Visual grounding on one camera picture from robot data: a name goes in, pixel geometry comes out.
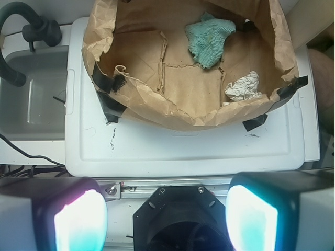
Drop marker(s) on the brown paper bag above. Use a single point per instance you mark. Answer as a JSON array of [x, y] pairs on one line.
[[145, 41]]

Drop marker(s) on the white plastic bin lid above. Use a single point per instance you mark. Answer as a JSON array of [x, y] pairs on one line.
[[131, 149]]

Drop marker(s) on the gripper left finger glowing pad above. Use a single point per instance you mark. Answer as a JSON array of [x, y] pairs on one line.
[[52, 214]]

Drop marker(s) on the teal green cloth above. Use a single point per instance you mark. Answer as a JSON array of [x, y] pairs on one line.
[[207, 39]]

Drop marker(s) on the black faucet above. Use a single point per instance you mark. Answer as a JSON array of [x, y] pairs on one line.
[[39, 28]]

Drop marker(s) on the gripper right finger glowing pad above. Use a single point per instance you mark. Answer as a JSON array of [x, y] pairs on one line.
[[287, 210]]

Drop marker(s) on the white paper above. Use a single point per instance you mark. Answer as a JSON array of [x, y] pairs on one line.
[[244, 88]]

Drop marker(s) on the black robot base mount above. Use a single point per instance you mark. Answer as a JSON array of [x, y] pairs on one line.
[[181, 218]]

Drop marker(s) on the black tape piece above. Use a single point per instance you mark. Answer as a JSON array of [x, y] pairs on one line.
[[286, 93], [111, 108]]

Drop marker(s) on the black tape small front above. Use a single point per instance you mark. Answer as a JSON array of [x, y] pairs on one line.
[[255, 122]]

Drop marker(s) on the black tape piece right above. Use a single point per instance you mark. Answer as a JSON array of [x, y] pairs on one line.
[[286, 93]]

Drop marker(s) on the black tape piece left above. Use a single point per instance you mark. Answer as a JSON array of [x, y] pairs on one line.
[[111, 108]]

